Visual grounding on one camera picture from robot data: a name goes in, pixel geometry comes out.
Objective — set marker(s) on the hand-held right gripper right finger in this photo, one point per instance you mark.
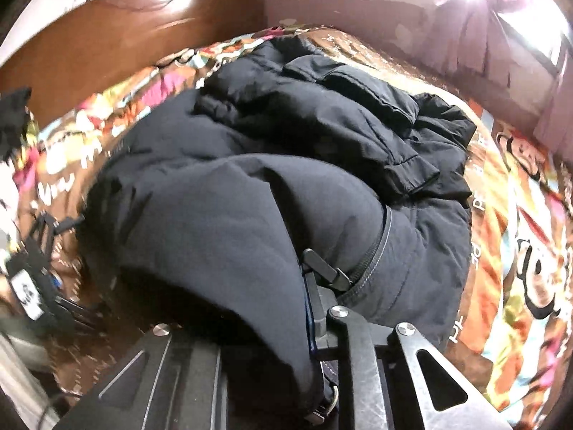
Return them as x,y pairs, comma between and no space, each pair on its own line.
380,376

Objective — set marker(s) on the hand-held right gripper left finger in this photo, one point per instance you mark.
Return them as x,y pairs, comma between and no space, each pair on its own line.
179,389

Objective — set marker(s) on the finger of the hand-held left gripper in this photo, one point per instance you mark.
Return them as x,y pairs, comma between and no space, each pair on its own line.
78,316
53,228

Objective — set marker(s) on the dark navy padded jacket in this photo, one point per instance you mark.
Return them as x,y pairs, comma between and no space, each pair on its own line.
224,210

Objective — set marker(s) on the dark cloth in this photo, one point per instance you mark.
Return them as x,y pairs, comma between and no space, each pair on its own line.
13,121

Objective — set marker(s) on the brown printed bed cover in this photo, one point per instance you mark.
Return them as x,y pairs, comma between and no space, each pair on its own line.
515,233

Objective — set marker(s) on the wooden headboard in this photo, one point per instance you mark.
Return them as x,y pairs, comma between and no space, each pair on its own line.
112,40

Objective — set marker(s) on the pink curtain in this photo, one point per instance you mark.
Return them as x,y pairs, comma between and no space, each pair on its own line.
501,40

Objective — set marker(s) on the white bed frame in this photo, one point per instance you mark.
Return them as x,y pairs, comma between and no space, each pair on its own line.
18,367

